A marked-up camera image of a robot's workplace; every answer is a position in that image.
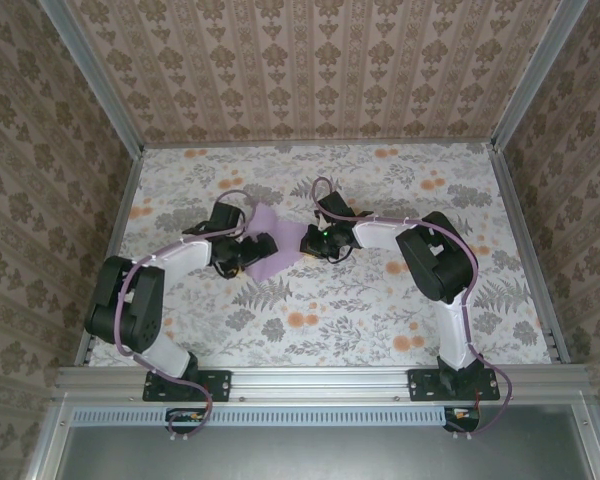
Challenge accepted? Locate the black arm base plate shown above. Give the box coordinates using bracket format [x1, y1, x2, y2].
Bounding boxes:
[142, 368, 232, 402]
[408, 368, 501, 402]

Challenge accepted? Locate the grey sheet metal panel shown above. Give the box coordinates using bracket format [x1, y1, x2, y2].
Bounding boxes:
[54, 424, 586, 480]

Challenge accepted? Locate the thin aluminium wall rail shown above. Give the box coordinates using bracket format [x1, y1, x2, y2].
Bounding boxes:
[142, 139, 496, 151]

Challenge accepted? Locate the aluminium table side rail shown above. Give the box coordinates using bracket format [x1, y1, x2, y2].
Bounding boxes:
[74, 147, 146, 369]
[492, 144, 570, 369]

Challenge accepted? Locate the aluminium frame corner post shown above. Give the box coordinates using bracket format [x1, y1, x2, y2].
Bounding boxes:
[42, 0, 146, 156]
[492, 0, 591, 151]

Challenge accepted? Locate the purple paper sheet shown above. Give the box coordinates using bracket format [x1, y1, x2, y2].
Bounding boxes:
[244, 207, 306, 281]

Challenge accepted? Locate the grey slotted cable duct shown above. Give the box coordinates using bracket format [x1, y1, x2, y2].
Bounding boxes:
[72, 404, 446, 427]

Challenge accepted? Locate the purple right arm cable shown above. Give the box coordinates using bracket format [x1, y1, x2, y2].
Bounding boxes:
[312, 176, 513, 441]

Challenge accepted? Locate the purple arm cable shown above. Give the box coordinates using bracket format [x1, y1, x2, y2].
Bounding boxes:
[312, 176, 513, 441]
[112, 191, 256, 444]

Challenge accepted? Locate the floral patterned table cover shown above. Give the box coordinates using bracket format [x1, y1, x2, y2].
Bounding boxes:
[87, 144, 554, 367]

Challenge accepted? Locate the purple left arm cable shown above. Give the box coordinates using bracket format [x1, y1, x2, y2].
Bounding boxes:
[112, 191, 256, 444]

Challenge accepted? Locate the black connector board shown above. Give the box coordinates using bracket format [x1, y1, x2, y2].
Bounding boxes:
[443, 405, 481, 431]
[165, 407, 206, 427]

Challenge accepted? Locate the wide aluminium frame rail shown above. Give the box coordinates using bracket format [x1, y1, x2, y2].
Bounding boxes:
[54, 365, 594, 406]

